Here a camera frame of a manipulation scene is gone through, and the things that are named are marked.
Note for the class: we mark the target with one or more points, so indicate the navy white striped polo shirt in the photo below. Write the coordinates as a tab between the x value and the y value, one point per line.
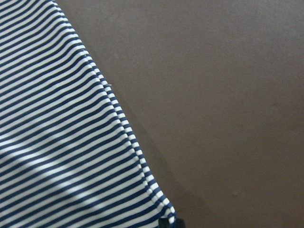
68	157

